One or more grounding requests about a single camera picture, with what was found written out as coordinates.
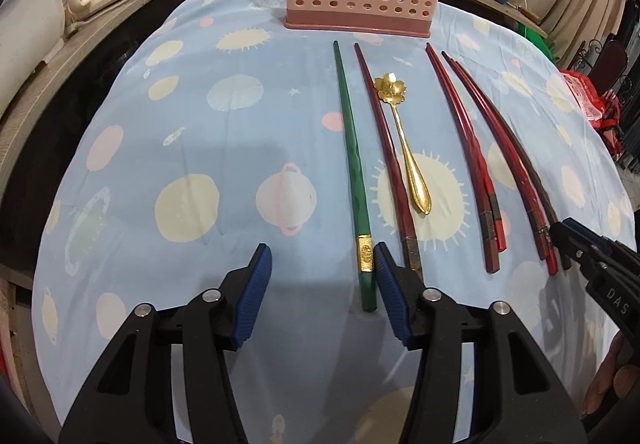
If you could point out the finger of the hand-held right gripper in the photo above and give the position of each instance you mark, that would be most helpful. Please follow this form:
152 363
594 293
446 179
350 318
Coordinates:
592 238
575 251

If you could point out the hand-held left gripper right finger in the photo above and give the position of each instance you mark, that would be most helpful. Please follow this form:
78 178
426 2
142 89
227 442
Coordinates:
395 294

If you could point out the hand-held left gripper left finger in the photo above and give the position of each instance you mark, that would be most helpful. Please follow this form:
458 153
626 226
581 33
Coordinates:
252 289

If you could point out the brown chopstick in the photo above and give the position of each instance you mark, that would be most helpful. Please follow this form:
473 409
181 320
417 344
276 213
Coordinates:
535 179

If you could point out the gold flower spoon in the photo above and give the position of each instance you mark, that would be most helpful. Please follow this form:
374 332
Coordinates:
412 168

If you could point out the dark red chopstick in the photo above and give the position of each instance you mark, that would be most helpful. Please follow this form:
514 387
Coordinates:
382 138

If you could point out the green chopstick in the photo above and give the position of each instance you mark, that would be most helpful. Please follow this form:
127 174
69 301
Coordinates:
350 138

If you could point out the person's right hand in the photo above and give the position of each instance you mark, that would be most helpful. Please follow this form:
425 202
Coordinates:
605 379

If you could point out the red plastic bag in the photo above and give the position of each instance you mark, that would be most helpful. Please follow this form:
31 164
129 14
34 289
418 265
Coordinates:
587 108

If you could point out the black metal chair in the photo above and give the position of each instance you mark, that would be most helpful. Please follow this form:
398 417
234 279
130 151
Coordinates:
612 63

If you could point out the green plastic bag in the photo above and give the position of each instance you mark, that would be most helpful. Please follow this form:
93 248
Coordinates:
532 38

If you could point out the white power plug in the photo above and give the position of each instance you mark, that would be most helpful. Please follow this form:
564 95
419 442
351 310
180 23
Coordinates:
75 27

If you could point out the white plastic tub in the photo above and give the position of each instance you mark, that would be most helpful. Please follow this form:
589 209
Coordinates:
25 33

